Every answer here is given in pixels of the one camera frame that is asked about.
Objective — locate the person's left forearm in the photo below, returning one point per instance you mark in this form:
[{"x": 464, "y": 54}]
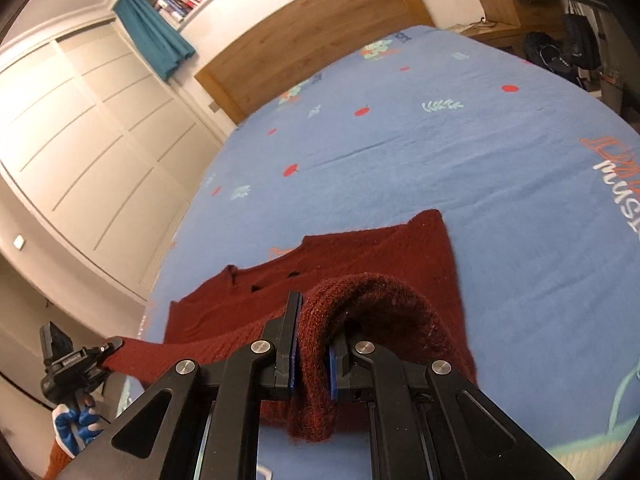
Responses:
[{"x": 59, "y": 462}]

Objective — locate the teal curtain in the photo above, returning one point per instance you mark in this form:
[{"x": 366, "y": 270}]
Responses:
[{"x": 155, "y": 35}]

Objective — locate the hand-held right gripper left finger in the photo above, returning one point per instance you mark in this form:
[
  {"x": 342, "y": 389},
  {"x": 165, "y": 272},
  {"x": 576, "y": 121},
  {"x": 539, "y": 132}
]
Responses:
[{"x": 295, "y": 345}]

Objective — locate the person's left hand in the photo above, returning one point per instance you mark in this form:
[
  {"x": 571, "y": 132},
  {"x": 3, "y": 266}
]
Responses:
[{"x": 75, "y": 427}]

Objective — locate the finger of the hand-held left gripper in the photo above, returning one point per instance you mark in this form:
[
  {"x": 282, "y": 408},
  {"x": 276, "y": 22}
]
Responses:
[{"x": 111, "y": 350}]

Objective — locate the wooden nightstand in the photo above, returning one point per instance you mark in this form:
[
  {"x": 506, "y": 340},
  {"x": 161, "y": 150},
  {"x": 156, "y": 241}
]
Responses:
[{"x": 510, "y": 0}]

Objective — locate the black hanging bag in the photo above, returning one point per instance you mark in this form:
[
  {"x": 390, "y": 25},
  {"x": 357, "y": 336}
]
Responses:
[{"x": 580, "y": 42}]

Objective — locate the wooden headboard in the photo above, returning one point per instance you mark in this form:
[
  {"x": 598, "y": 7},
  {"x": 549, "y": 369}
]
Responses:
[{"x": 310, "y": 35}]

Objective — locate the dark red knit sweater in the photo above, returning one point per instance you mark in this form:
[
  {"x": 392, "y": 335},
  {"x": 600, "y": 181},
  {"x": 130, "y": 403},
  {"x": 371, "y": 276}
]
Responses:
[{"x": 375, "y": 260}]

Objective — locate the blue dinosaur print bed sheet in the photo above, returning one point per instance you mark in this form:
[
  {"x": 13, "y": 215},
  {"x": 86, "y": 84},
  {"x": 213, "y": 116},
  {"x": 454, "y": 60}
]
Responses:
[{"x": 425, "y": 160}]

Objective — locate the white wardrobe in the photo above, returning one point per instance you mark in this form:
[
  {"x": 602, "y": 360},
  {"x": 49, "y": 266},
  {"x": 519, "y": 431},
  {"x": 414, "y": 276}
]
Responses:
[{"x": 100, "y": 135}]

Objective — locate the grey wall switch plate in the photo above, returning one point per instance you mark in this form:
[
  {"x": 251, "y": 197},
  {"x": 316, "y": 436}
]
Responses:
[{"x": 214, "y": 107}]

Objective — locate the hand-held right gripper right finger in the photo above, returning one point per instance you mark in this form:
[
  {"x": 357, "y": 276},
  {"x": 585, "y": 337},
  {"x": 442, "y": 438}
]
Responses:
[{"x": 332, "y": 370}]

